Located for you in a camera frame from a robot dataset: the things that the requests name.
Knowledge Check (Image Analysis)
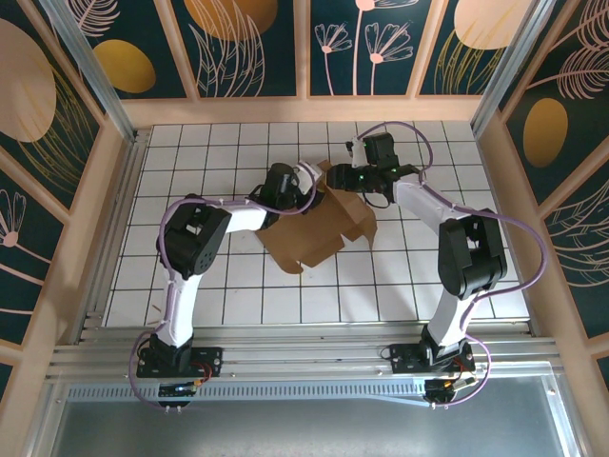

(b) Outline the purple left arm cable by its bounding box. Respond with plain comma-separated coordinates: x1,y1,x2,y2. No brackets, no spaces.
128,183,319,411

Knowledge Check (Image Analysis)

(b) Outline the grey sheet metal tray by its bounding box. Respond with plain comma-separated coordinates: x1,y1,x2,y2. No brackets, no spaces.
23,375,586,457

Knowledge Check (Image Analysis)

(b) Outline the small controller circuit board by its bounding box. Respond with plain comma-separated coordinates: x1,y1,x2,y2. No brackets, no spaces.
158,380,199,399
424,377,478,397

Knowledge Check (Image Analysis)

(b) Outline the slotted metal cable duct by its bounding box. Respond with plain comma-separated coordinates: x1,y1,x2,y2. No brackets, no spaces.
66,384,429,405

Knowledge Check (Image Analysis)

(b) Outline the aluminium corner post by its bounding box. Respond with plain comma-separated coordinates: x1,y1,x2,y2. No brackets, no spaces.
40,0,139,143
470,0,558,139

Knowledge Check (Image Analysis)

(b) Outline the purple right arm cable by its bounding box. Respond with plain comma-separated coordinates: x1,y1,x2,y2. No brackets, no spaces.
361,121,548,409

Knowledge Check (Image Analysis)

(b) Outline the brown cardboard box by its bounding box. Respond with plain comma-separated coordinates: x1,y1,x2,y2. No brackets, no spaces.
254,159,380,275

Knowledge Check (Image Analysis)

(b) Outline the aluminium table side rail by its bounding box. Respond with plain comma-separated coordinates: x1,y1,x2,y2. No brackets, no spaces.
75,128,153,344

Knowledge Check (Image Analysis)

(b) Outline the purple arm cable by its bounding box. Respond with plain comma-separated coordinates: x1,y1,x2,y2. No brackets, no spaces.
128,183,319,411
361,121,548,409

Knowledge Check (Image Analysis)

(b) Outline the aluminium mounting rail frame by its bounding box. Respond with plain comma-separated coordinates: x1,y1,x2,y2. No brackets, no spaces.
47,321,562,380

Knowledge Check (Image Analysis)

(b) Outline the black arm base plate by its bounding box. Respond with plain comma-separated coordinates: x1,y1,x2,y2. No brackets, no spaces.
389,342,476,375
136,346,224,380

